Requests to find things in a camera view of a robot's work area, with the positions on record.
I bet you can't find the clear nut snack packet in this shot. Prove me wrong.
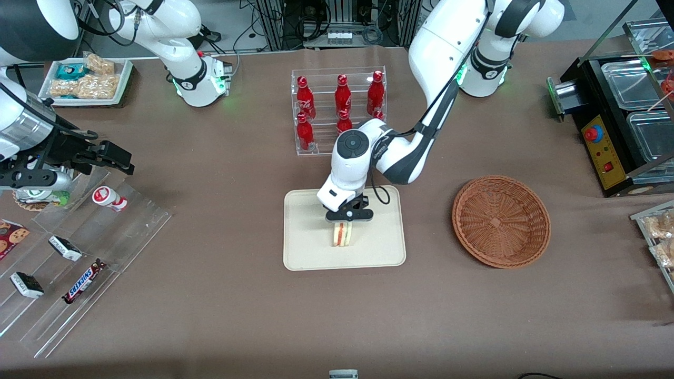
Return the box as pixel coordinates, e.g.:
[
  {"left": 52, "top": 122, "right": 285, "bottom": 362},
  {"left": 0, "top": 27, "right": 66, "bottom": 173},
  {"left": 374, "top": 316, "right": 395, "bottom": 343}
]
[
  {"left": 49, "top": 79, "right": 80, "bottom": 98},
  {"left": 84, "top": 53, "right": 116, "bottom": 76},
  {"left": 76, "top": 74, "right": 121, "bottom": 100}
]

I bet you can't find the clear acrylic stepped display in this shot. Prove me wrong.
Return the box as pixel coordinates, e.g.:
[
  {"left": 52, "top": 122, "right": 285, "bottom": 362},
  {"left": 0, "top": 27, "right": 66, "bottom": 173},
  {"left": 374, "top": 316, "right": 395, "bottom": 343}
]
[{"left": 0, "top": 168, "right": 173, "bottom": 359}]

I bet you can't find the triangular sandwich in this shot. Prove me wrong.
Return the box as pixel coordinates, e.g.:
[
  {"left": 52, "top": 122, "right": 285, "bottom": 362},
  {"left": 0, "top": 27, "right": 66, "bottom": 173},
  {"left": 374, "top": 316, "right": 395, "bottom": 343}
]
[{"left": 331, "top": 222, "right": 355, "bottom": 248}]

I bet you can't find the red cookie box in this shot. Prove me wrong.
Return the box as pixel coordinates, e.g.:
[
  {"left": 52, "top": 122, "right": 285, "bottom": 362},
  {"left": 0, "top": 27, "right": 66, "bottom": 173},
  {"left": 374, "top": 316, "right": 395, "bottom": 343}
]
[{"left": 0, "top": 219, "right": 31, "bottom": 261}]

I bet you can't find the white red yoghurt bottle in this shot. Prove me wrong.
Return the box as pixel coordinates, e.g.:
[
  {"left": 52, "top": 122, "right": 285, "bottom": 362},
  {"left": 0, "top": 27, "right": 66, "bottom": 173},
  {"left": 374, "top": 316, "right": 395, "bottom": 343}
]
[{"left": 92, "top": 186, "right": 128, "bottom": 213}]

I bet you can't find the black white chocolate bar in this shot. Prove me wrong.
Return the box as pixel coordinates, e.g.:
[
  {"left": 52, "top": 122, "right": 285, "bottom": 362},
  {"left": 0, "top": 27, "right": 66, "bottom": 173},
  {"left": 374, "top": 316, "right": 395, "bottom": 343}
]
[
  {"left": 48, "top": 236, "right": 83, "bottom": 263},
  {"left": 11, "top": 272, "right": 45, "bottom": 300}
]

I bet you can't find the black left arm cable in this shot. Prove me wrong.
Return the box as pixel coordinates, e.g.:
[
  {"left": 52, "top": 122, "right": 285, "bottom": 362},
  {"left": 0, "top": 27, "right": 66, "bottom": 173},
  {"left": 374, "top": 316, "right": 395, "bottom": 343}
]
[{"left": 369, "top": 74, "right": 464, "bottom": 206}]

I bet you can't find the brown wicker basket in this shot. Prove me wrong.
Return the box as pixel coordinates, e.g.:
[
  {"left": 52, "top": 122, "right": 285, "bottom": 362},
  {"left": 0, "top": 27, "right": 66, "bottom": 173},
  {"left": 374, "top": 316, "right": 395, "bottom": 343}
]
[{"left": 452, "top": 175, "right": 552, "bottom": 270}]

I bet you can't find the metal bread tray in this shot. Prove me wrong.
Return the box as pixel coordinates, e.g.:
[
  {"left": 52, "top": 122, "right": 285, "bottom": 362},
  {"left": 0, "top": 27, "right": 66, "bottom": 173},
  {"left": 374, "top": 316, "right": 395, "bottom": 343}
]
[{"left": 630, "top": 199, "right": 674, "bottom": 294}]

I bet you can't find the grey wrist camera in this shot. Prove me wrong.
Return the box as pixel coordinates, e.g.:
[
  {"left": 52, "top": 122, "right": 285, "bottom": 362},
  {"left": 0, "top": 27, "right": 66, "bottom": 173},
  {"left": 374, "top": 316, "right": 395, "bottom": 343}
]
[
  {"left": 0, "top": 168, "right": 73, "bottom": 192},
  {"left": 325, "top": 208, "right": 375, "bottom": 223}
]

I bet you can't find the brown snickers bar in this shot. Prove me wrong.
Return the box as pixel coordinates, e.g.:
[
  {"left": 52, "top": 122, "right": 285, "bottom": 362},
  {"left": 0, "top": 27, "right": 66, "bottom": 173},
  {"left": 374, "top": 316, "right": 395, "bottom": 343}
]
[{"left": 62, "top": 259, "right": 107, "bottom": 305}]

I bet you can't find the white rectangular snack tray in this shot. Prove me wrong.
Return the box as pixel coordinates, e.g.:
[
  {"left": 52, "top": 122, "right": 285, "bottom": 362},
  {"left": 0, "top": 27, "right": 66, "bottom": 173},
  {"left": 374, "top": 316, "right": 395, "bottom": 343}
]
[{"left": 38, "top": 57, "right": 134, "bottom": 108}]

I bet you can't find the black food warmer machine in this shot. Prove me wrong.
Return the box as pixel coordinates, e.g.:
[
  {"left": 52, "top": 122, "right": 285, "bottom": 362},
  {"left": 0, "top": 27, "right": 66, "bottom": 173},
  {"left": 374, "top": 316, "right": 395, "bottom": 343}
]
[{"left": 548, "top": 21, "right": 674, "bottom": 198}]

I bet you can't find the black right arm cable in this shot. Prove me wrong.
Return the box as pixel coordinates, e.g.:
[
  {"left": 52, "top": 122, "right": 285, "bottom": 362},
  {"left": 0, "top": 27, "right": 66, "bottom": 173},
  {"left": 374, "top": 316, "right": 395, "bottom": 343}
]
[{"left": 0, "top": 83, "right": 101, "bottom": 141}]

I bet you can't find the teal snack packet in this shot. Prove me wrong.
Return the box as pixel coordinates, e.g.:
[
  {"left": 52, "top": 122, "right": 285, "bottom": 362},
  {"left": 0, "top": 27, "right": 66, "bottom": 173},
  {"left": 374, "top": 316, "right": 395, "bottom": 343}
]
[{"left": 55, "top": 63, "right": 88, "bottom": 81}]

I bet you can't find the dark brown box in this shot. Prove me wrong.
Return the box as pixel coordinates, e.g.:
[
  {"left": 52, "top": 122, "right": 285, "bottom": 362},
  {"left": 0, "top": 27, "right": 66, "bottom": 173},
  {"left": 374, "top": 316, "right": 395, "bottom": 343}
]
[{"left": 53, "top": 66, "right": 139, "bottom": 111}]

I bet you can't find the beige plastic tray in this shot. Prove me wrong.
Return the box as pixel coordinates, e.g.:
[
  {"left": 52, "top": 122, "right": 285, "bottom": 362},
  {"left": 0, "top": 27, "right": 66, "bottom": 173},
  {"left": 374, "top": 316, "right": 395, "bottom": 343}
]
[{"left": 283, "top": 185, "right": 407, "bottom": 272}]

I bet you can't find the diagonal metal bar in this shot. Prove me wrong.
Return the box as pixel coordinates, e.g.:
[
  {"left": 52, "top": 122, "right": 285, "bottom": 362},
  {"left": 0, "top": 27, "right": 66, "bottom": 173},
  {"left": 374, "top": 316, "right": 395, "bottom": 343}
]
[{"left": 578, "top": 0, "right": 641, "bottom": 67}]

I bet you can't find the bagged bread roll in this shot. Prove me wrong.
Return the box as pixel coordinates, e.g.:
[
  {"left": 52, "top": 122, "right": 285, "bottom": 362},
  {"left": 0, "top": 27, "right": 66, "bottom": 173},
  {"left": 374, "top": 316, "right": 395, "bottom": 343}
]
[
  {"left": 642, "top": 210, "right": 674, "bottom": 241},
  {"left": 649, "top": 240, "right": 674, "bottom": 268}
]

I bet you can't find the green white snack cup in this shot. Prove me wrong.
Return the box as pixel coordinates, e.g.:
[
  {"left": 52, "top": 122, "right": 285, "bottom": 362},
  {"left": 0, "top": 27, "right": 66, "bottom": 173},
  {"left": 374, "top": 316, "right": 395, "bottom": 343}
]
[{"left": 13, "top": 187, "right": 71, "bottom": 213}]

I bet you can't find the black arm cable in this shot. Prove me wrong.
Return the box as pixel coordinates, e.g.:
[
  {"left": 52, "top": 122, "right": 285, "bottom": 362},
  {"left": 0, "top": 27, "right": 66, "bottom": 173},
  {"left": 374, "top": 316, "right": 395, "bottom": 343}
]
[
  {"left": 369, "top": 74, "right": 464, "bottom": 206},
  {"left": 0, "top": 83, "right": 101, "bottom": 141}
]

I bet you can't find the clear acrylic bottle rack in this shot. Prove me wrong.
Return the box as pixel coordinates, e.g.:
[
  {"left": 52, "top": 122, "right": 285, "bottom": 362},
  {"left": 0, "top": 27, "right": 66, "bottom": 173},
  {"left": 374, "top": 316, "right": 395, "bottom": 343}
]
[{"left": 291, "top": 66, "right": 387, "bottom": 156}]

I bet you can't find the steel food pan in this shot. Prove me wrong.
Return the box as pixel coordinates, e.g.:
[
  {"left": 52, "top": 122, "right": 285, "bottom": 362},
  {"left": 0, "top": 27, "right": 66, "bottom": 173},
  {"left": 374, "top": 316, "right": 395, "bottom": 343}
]
[
  {"left": 601, "top": 59, "right": 666, "bottom": 112},
  {"left": 626, "top": 109, "right": 674, "bottom": 169}
]

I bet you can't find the grey metal module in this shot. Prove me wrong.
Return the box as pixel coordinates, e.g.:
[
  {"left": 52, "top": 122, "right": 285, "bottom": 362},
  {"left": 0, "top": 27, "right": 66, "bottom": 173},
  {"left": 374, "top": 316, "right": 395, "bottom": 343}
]
[{"left": 547, "top": 75, "right": 580, "bottom": 122}]

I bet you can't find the aluminium equipment rack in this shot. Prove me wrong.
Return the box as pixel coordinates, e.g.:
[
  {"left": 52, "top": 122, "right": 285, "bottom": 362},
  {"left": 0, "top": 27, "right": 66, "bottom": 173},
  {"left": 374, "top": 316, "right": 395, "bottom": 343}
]
[{"left": 253, "top": 0, "right": 422, "bottom": 51}]

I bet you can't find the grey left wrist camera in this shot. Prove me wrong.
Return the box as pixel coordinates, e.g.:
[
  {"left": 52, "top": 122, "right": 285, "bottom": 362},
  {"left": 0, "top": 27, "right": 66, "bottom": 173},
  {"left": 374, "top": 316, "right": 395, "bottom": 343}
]
[{"left": 325, "top": 208, "right": 375, "bottom": 223}]

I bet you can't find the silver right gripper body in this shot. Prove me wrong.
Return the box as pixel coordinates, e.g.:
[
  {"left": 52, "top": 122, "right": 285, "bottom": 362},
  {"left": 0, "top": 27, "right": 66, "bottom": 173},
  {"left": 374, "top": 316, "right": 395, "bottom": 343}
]
[{"left": 0, "top": 102, "right": 56, "bottom": 162}]

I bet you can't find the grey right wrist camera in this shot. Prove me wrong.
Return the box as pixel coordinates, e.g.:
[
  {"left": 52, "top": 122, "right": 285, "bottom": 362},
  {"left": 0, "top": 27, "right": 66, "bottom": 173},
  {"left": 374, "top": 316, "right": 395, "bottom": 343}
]
[{"left": 0, "top": 168, "right": 73, "bottom": 192}]

